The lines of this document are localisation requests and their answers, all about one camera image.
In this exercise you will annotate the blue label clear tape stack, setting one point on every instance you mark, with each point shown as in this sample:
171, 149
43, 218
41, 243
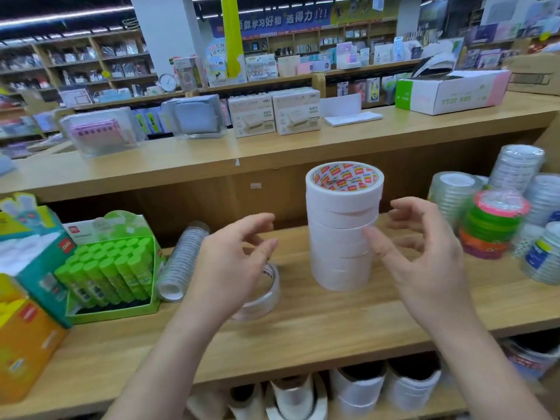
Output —
544, 258

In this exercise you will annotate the teal glue display box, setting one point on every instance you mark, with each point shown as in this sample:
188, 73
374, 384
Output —
35, 253

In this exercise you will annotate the person's right middle finger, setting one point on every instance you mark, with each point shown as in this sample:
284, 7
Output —
402, 223

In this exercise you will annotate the person's right thumb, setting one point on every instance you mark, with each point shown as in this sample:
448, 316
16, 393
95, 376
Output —
383, 251

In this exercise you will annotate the blue hanging banner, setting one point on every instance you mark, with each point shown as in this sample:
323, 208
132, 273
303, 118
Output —
271, 21

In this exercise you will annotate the small round clock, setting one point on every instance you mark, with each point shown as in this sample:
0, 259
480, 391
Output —
167, 82

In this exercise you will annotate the group of green glue sticks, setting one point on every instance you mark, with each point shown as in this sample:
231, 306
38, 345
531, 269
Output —
109, 271

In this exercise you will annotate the person's left hand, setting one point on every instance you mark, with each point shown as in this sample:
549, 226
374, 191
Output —
221, 271

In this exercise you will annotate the white notepad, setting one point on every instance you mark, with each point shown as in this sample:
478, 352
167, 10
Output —
352, 118

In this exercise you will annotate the white green pink carton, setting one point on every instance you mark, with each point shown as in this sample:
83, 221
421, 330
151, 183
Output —
450, 94

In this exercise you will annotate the green glue stick display box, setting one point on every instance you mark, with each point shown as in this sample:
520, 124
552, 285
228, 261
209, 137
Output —
118, 312

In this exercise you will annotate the person's right forearm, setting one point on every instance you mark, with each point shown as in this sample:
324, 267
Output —
485, 376

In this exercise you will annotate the white stapler box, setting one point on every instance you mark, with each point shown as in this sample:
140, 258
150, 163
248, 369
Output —
251, 115
297, 111

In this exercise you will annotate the wide white tape roll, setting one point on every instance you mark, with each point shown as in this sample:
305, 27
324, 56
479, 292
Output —
297, 400

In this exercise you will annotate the clear plastic pink pack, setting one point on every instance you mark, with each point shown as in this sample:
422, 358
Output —
103, 133

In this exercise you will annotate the wooden background shelf unit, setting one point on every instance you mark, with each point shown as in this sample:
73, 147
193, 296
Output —
74, 61

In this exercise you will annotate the white dotted tape pack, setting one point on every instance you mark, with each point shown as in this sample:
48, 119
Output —
523, 240

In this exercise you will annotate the stack of coloured tape rolls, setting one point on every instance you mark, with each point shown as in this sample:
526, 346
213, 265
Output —
490, 227

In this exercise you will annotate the clear plastic blue pack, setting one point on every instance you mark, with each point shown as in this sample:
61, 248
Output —
194, 118

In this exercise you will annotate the stack of white tape rolls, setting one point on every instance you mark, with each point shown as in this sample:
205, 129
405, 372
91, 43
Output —
339, 253

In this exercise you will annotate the brown cardboard box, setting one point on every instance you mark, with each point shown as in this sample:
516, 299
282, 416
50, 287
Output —
533, 74

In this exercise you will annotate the white card sign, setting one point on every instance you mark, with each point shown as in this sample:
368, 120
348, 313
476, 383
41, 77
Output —
339, 104

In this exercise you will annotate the yellow green hanging banner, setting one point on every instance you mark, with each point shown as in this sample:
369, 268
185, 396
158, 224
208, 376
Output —
232, 39

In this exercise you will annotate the person's left middle finger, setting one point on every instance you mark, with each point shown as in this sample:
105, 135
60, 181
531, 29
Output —
253, 237

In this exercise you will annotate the wrapped white tape pack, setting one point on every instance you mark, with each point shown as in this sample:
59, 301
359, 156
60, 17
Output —
413, 382
356, 387

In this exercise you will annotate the single clear tape roll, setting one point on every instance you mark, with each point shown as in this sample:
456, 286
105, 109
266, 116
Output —
267, 297

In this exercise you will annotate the yellow orange display box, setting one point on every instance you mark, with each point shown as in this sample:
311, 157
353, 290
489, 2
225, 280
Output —
26, 341

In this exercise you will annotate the wrapped stack of clear tapes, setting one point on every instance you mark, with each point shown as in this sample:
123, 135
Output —
516, 166
544, 196
453, 192

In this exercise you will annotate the person's right hand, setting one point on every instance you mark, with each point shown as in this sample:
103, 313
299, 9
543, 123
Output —
431, 271

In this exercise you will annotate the person's left thumb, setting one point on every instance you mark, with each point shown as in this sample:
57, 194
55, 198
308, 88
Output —
264, 253

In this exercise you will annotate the sleeve of clear tape rolls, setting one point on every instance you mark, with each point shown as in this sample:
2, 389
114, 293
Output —
179, 266

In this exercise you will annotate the person's left forearm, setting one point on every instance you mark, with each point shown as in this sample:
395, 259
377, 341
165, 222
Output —
173, 367

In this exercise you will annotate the wooden display shelf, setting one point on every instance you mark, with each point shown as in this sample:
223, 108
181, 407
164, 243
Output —
306, 319

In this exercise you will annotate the printed wrapped tape pack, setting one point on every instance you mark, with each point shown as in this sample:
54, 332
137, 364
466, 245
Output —
531, 354

